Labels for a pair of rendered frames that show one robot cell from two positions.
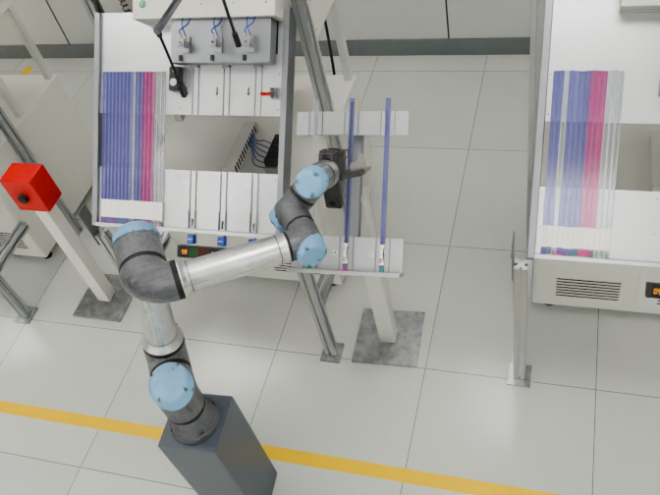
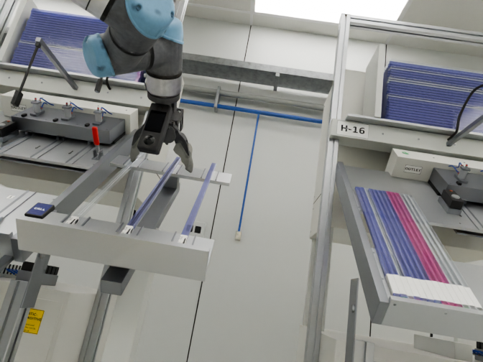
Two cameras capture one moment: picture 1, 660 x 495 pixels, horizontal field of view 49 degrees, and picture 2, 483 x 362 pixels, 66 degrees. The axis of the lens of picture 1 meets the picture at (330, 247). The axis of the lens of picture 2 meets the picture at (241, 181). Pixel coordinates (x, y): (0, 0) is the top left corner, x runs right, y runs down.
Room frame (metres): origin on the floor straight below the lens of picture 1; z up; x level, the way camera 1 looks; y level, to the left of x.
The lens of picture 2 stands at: (0.67, 0.07, 0.68)
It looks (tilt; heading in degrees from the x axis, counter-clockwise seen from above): 18 degrees up; 336
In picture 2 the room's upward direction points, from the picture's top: 10 degrees clockwise
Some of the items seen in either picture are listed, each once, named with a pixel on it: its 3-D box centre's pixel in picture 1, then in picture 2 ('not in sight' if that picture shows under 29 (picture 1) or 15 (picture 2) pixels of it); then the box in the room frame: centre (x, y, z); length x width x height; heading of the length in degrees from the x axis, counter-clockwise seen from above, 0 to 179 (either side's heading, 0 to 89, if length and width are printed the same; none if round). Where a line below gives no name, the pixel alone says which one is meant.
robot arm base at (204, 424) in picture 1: (190, 412); not in sight; (1.14, 0.52, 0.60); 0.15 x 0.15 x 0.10
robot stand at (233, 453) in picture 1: (223, 461); not in sight; (1.14, 0.52, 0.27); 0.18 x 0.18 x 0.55; 66
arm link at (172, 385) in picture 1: (175, 390); not in sight; (1.14, 0.52, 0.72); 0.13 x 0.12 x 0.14; 8
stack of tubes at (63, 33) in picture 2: not in sight; (89, 54); (2.17, 0.16, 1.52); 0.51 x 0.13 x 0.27; 63
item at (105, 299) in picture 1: (69, 241); not in sight; (2.22, 1.01, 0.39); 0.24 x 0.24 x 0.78; 63
